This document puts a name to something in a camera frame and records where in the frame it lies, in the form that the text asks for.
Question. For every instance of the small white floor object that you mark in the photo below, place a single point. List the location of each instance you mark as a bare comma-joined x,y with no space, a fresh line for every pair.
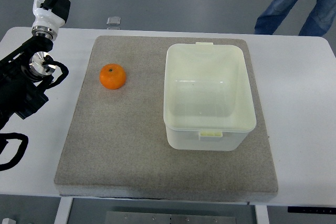
8,221

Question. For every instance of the cream plastic box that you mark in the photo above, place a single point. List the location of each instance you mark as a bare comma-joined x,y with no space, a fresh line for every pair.
208,104

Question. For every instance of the clear square floor plate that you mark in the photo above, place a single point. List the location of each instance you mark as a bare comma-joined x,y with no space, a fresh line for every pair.
113,21

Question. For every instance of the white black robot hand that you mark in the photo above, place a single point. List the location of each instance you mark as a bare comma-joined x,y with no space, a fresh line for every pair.
50,15

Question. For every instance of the white table leg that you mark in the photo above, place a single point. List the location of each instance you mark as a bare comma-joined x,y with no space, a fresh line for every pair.
63,211
261,214

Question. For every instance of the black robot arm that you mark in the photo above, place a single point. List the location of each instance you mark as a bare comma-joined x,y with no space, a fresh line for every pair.
26,73

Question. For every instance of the white table leg right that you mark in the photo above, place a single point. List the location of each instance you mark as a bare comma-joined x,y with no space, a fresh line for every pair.
261,214

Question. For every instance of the orange fruit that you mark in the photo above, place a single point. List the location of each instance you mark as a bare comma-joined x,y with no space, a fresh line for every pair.
112,76

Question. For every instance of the black table control panel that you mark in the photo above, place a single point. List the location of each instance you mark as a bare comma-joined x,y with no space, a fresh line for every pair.
312,210

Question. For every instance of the person in blue jeans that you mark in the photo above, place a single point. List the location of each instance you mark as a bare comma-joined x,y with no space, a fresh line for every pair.
317,23

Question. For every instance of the white table leg left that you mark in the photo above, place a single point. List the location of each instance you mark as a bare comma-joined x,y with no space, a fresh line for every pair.
63,211

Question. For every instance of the beige foam mat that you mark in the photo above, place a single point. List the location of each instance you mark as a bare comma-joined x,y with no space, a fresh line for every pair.
117,145

